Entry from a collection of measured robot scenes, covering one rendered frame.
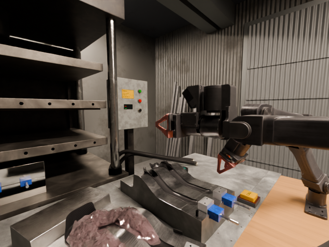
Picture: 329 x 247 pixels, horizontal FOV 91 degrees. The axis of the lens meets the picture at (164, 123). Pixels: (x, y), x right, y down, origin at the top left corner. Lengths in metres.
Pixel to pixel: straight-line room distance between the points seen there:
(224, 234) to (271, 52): 2.41
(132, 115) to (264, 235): 1.08
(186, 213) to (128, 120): 0.90
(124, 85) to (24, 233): 1.01
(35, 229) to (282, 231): 0.81
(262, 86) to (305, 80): 0.45
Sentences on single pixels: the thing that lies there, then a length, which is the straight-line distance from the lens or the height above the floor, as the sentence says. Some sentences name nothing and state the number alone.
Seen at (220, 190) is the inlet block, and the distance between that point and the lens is 0.73.
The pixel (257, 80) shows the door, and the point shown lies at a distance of 2.72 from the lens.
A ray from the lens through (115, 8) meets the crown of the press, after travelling 1.25.
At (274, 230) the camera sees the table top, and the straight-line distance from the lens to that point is 0.82.
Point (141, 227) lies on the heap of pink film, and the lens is 0.56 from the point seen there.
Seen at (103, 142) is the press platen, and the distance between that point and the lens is 1.18.
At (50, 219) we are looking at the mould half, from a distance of 0.66.
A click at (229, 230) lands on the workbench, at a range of 0.74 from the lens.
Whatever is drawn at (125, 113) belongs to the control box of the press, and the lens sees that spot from 1.31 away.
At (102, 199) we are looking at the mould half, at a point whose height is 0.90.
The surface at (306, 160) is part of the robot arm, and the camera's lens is 0.88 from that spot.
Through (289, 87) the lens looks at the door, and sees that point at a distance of 2.64.
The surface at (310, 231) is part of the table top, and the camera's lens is 0.88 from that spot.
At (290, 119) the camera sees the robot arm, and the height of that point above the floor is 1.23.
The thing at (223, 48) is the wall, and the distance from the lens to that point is 3.06.
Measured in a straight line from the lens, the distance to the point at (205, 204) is 0.63.
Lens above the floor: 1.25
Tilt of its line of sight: 6 degrees down
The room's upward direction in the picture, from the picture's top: straight up
